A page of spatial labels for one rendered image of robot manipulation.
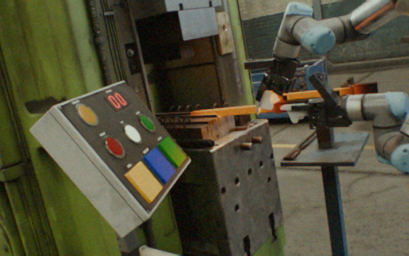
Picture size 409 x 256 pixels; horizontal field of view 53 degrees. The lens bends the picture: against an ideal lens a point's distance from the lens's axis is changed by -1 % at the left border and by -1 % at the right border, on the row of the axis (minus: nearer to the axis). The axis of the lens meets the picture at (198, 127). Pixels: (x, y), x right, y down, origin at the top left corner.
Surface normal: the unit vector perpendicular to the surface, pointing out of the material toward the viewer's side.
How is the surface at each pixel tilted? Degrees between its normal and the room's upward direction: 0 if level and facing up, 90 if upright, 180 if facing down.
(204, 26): 90
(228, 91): 90
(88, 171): 90
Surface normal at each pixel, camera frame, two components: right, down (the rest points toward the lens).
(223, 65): 0.77, -0.01
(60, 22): -0.61, 0.26
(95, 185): -0.22, 0.25
